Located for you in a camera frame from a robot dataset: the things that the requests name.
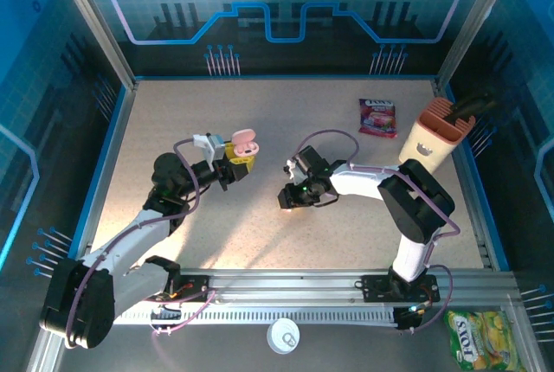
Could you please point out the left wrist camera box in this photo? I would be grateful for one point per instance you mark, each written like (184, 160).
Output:
(210, 145)

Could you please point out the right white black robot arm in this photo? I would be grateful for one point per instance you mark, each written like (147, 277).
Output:
(415, 203)

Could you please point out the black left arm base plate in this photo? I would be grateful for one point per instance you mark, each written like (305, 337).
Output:
(201, 292)

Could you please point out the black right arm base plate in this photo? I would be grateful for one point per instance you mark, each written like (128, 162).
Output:
(374, 290)

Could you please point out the aluminium side rail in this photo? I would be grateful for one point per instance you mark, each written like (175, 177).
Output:
(466, 173)
(121, 130)

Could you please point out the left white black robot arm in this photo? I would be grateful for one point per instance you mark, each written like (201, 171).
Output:
(78, 303)

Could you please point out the pink earbud charging case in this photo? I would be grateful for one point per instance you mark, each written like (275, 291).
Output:
(244, 136)

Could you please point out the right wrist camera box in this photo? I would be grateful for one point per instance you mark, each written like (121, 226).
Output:
(309, 158)

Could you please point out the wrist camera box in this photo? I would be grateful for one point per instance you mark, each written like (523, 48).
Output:
(210, 145)
(309, 158)

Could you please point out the aluminium frame post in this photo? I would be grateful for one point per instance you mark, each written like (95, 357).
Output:
(97, 21)
(474, 21)

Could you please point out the white pull tab can lid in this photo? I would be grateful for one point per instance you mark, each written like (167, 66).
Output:
(283, 336)

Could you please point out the purple candy bag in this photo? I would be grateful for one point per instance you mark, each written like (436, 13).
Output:
(377, 117)

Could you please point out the aluminium mounting rail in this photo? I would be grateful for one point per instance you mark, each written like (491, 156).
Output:
(281, 283)

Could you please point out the cream terracotta knife block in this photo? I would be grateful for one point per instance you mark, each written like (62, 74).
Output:
(426, 147)

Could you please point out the green yellow candy bag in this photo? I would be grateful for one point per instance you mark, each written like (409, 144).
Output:
(480, 339)

